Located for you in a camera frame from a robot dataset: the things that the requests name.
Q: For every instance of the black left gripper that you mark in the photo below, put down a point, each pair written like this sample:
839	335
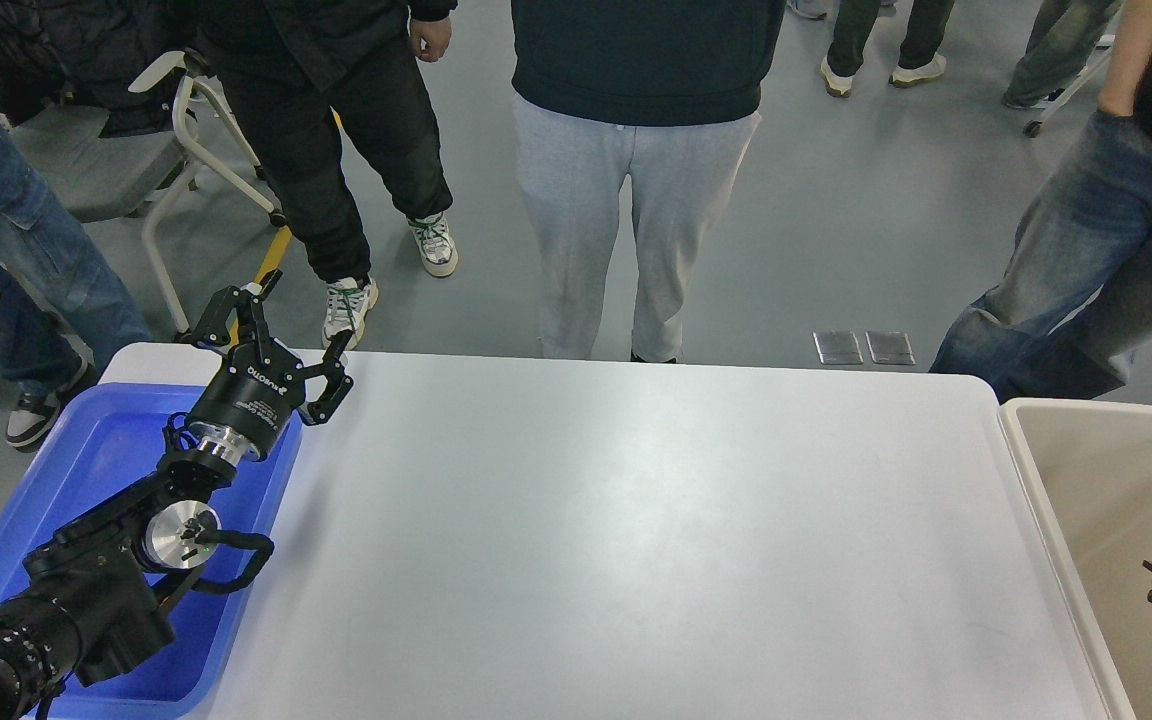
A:
247	405

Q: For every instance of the person in faded jeans right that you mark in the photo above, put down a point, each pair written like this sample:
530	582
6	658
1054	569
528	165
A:
1075	302

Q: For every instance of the grey office chair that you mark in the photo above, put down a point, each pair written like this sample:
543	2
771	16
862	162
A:
98	96

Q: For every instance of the metal floor plate left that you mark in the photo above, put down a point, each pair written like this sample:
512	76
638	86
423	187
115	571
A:
838	348

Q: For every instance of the metal floor plate right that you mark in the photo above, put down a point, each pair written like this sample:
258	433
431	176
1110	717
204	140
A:
890	348

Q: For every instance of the person in black trousers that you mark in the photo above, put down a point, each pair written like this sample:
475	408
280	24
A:
302	77

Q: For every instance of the person in blue jeans left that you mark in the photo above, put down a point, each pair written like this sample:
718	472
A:
64	313

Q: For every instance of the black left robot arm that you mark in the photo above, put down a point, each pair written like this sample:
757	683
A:
102	587

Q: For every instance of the person in grey-green trousers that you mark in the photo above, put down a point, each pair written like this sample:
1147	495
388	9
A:
1062	38

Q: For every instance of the metal floor plate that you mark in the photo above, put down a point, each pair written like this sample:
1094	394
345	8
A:
838	348
890	348

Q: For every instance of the beige plastic bin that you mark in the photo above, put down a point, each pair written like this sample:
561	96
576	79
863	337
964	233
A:
1087	469

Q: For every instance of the person in grey sweatpants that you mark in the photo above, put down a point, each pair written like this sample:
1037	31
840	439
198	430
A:
659	98

